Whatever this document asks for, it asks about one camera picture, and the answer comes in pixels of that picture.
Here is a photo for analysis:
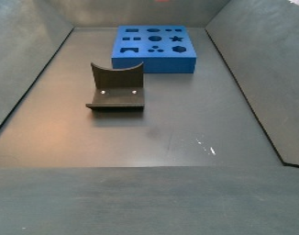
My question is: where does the black curved plastic holder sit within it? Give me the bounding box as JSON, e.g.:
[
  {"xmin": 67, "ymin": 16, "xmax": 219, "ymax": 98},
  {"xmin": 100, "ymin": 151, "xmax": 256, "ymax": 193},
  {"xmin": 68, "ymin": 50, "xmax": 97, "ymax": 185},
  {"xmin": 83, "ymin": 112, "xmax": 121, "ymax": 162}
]
[{"xmin": 85, "ymin": 63, "xmax": 144, "ymax": 110}]

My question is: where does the blue shape sorter block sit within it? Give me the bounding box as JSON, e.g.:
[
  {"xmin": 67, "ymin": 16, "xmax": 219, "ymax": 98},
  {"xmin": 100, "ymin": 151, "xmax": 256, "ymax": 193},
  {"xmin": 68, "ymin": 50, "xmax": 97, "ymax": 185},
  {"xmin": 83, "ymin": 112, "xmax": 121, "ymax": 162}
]
[{"xmin": 112, "ymin": 25, "xmax": 198, "ymax": 73}]

